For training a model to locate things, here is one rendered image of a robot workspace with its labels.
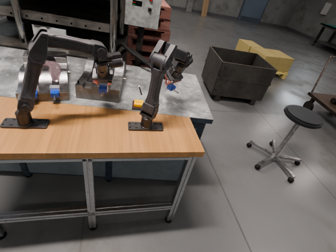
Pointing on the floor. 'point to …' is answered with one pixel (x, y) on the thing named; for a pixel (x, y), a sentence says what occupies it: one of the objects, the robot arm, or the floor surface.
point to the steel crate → (237, 74)
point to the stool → (296, 113)
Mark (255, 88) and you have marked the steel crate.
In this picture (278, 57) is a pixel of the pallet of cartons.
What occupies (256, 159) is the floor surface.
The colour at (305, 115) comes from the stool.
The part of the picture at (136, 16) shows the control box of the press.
